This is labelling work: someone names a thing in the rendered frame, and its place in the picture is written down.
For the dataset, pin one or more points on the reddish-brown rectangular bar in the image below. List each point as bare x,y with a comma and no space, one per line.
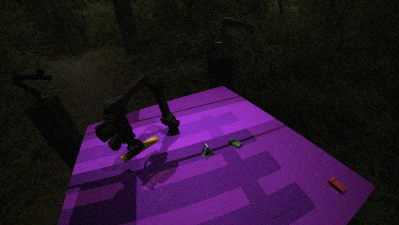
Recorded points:
336,185

